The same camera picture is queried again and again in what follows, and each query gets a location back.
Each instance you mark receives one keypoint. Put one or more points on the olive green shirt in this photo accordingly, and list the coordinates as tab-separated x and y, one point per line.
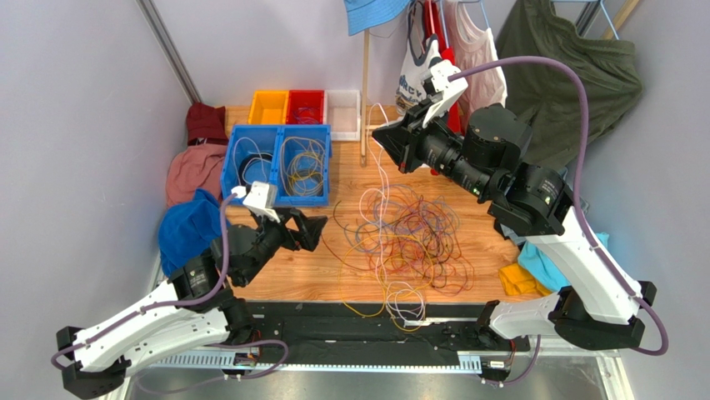
546	99

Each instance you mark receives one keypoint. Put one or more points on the dark red cloth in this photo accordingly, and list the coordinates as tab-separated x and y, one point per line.
206	124

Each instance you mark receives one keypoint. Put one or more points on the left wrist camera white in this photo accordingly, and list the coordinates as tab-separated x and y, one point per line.
259	199

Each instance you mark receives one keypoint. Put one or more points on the metal corner post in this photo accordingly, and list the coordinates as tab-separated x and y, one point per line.
160	31

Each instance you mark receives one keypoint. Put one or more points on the blue bucket hat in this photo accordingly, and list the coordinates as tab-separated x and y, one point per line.
365	14

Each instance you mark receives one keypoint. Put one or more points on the white small bin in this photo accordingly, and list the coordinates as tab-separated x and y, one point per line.
343	114

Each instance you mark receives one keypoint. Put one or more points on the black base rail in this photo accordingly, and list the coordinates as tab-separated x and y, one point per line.
328	333

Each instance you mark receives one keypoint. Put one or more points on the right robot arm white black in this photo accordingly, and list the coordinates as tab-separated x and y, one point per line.
597	308

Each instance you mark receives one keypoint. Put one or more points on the yellow cloth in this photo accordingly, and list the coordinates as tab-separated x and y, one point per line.
517	281

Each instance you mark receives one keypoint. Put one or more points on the red garment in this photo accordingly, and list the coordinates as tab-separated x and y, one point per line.
434	25

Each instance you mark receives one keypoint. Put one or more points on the pink cloth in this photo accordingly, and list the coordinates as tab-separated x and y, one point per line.
199	166

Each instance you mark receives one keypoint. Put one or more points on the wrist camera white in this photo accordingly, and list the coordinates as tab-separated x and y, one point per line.
259	199
443	89

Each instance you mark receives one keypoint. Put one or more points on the blue double bin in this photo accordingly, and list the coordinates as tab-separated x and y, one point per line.
294	158

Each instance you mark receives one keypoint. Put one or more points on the red small bin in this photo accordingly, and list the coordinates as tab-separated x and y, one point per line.
305	107

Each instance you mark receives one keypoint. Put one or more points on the wooden rack pole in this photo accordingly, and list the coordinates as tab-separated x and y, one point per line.
364	99

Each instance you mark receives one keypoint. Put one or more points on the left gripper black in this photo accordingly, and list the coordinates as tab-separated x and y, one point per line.
314	227

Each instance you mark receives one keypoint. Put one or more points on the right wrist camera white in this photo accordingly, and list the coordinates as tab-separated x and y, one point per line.
443	89

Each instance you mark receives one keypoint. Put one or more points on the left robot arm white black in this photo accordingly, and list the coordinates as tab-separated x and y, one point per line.
194	307

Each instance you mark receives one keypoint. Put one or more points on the white printed shirt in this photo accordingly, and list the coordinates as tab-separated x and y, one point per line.
419	53

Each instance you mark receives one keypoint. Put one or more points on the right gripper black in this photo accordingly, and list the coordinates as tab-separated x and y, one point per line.
410	144

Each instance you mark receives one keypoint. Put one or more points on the yellow small bin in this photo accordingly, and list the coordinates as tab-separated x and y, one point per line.
268	108

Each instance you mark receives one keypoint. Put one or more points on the cyan cloth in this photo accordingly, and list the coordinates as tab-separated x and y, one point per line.
541	266

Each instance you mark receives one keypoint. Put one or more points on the pink tank top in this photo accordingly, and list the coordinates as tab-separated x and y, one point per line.
473	47

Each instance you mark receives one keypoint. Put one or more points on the blue cloth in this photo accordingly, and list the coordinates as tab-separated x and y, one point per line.
187	230

